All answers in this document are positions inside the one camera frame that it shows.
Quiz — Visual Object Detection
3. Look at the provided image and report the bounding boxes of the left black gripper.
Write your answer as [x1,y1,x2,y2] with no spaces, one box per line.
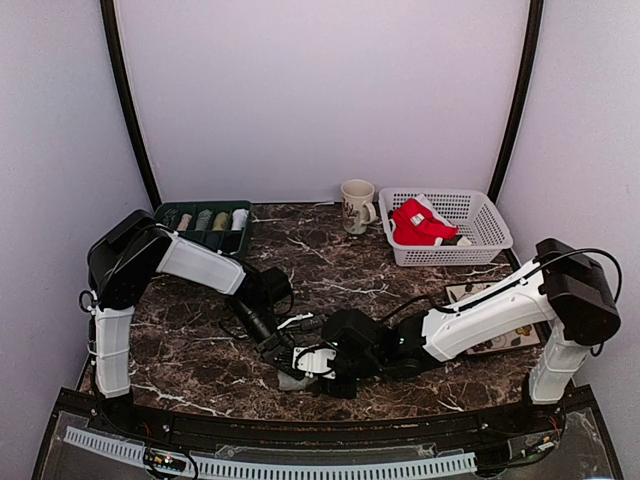
[230,300,302,382]

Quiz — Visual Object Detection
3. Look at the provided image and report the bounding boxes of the grey underwear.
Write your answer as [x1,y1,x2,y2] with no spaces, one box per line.
[277,371,316,392]

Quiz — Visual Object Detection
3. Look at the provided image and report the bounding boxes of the navy underwear cream waistband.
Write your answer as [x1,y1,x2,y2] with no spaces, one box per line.
[204,232,222,251]

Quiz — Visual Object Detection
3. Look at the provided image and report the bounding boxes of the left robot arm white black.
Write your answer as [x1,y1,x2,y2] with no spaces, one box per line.
[80,210,304,436]

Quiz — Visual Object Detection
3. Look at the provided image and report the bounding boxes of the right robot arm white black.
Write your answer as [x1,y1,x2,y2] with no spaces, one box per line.
[321,238,621,434]

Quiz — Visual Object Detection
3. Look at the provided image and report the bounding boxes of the red underwear in basket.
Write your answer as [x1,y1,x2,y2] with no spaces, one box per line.
[391,194,459,246]

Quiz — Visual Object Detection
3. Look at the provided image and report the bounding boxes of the green divided organizer tray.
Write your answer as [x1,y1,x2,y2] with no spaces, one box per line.
[154,200,252,258]

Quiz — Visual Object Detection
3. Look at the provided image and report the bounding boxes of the white rolled cloth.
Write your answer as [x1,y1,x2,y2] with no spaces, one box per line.
[231,209,250,231]

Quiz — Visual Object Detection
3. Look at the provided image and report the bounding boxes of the olive rolled cloth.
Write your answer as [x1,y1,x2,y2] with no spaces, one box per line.
[212,212,229,232]

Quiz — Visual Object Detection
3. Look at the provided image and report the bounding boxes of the grey-green rolled cloth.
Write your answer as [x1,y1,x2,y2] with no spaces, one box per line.
[195,209,213,231]

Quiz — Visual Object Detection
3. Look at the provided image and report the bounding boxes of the small green circuit board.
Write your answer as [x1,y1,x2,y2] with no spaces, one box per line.
[143,449,187,474]

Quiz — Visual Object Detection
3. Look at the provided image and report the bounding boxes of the pink rolled cloth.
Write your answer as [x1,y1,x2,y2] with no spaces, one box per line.
[176,213,193,232]

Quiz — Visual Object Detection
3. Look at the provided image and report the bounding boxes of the white plastic basket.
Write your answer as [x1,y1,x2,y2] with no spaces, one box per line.
[379,188,513,267]

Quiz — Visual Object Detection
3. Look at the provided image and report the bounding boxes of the patterned dark rolled cloth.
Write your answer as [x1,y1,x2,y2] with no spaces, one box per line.
[159,207,179,228]

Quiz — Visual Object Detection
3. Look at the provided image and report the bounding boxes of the cream floral mug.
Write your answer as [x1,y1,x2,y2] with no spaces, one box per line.
[341,179,377,235]

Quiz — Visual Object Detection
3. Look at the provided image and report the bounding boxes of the floral square coaster tile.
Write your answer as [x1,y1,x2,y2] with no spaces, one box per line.
[444,281,541,356]

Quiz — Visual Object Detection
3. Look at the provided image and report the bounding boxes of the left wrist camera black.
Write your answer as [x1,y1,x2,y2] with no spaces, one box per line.
[277,312,325,332]

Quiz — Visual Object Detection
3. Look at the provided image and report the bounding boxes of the white slotted cable duct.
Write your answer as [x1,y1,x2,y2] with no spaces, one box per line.
[62,427,478,479]

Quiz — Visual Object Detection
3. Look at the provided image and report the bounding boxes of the black front rail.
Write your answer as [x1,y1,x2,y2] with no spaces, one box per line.
[59,384,596,451]

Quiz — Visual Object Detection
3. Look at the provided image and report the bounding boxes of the left black frame post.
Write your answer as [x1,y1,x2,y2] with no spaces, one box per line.
[99,0,162,208]

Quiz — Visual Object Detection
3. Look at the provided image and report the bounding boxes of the black frame post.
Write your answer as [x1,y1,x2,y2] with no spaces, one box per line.
[99,0,162,208]
[487,0,544,204]

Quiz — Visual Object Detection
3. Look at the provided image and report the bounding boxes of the right black frame post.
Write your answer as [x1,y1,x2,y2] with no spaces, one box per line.
[487,0,544,204]

